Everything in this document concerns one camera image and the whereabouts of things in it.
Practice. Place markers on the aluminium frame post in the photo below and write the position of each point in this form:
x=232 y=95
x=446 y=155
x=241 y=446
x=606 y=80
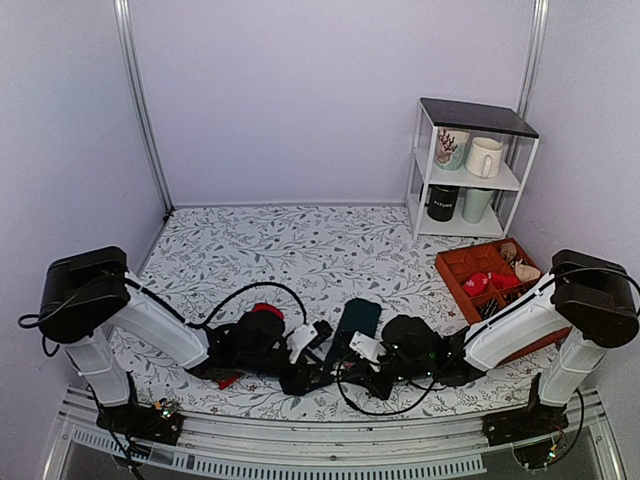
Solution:
x=533 y=57
x=125 y=31

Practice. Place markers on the floral patterned table mat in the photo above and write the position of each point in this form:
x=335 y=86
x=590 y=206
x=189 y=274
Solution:
x=215 y=264

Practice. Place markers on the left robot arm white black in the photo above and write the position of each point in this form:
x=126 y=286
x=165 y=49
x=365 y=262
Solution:
x=84 y=292

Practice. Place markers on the left aluminium frame post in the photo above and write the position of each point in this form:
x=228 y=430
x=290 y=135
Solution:
x=125 y=31

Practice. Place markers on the white ribbed mug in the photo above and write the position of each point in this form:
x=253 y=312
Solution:
x=484 y=157

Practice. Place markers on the pale green cup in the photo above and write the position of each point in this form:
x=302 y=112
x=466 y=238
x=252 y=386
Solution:
x=476 y=202

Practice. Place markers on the black mug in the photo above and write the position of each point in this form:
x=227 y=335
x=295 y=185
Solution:
x=442 y=202

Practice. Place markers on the front aluminium rail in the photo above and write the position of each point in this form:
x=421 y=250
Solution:
x=222 y=447

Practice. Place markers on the right aluminium frame post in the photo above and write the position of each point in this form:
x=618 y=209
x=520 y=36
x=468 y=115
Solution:
x=533 y=57

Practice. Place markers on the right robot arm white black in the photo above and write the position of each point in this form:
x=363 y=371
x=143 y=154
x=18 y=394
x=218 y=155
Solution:
x=590 y=298

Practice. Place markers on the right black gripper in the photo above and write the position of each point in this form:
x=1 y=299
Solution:
x=382 y=389

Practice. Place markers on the beige rolled sock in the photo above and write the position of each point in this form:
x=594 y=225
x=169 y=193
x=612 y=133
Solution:
x=523 y=270

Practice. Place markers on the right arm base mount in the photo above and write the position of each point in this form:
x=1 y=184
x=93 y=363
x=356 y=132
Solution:
x=534 y=419

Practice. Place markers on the dark green reindeer sock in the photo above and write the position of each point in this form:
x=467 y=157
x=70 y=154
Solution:
x=359 y=315

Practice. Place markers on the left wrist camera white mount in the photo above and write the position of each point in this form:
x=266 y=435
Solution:
x=307 y=336

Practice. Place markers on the white wire shelf rack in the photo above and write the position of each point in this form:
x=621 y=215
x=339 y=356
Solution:
x=520 y=141

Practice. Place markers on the floral ceramic mug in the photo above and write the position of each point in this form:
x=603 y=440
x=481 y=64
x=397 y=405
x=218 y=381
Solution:
x=451 y=148

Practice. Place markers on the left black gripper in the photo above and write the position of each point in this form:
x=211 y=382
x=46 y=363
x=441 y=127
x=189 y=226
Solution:
x=301 y=379

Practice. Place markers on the red snowflake rolled sock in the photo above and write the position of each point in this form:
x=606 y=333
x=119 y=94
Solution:
x=477 y=284

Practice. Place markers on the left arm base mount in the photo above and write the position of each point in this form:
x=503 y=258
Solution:
x=160 y=422

